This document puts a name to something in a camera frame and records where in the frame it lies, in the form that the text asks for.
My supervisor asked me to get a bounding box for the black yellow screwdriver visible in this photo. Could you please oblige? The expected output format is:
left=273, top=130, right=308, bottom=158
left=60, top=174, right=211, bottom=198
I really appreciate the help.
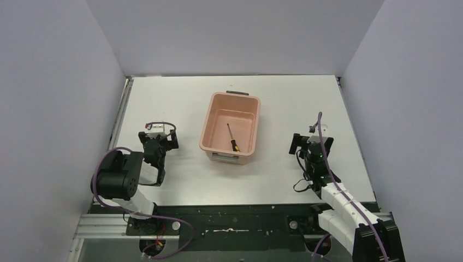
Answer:
left=227, top=123, right=240, bottom=152

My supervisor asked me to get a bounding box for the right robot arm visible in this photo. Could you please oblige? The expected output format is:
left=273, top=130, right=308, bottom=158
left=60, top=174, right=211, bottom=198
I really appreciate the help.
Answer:
left=289, top=126, right=405, bottom=261

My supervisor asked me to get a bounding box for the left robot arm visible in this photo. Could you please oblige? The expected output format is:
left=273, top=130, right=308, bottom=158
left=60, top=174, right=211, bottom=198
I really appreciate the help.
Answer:
left=90, top=130, right=179, bottom=220

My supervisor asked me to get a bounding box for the pink plastic bin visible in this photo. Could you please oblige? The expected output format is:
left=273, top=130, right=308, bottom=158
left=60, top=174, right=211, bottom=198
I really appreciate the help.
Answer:
left=199, top=91, right=261, bottom=165

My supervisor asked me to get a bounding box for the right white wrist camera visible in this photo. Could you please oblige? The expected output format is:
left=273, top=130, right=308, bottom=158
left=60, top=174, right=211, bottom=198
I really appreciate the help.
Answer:
left=308, top=124, right=329, bottom=143

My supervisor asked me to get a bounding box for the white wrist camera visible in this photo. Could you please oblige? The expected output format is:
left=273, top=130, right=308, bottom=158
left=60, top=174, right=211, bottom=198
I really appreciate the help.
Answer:
left=308, top=124, right=329, bottom=143
left=145, top=121, right=165, bottom=139

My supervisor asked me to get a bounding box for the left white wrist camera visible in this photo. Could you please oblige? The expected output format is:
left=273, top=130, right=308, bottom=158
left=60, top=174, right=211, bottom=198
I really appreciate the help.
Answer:
left=145, top=121, right=165, bottom=139

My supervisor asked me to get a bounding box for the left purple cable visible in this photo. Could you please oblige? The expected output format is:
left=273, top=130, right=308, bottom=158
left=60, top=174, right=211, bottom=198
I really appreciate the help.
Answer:
left=92, top=121, right=195, bottom=260

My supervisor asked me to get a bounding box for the aluminium table edge rail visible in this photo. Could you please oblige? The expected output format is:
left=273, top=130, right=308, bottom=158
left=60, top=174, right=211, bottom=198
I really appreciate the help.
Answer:
left=108, top=76, right=134, bottom=150

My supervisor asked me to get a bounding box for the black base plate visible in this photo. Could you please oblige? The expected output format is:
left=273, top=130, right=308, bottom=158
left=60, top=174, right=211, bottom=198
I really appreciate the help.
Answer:
left=88, top=202, right=381, bottom=252

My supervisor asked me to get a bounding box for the front aluminium rail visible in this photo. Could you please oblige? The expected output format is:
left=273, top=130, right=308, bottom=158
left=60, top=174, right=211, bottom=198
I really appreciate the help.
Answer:
left=74, top=212, right=399, bottom=240

